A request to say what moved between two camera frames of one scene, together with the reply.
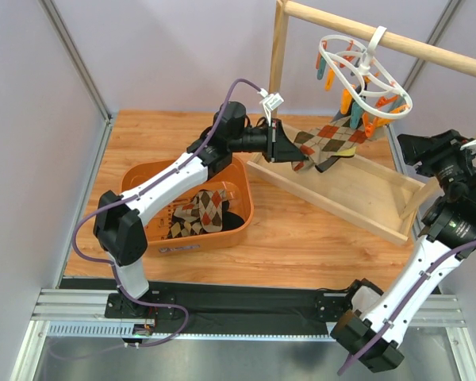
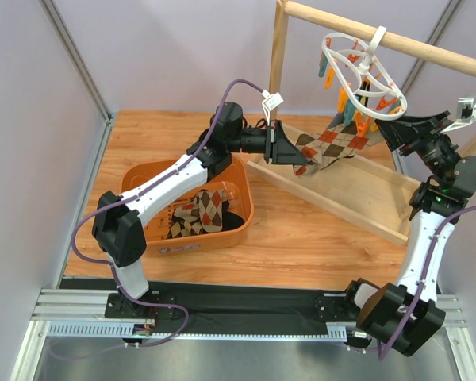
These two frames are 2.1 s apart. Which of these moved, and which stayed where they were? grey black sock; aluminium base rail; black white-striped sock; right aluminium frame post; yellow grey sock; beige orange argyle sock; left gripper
Moved: grey black sock; yellow grey sock
Stayed: left gripper; aluminium base rail; beige orange argyle sock; black white-striped sock; right aluminium frame post
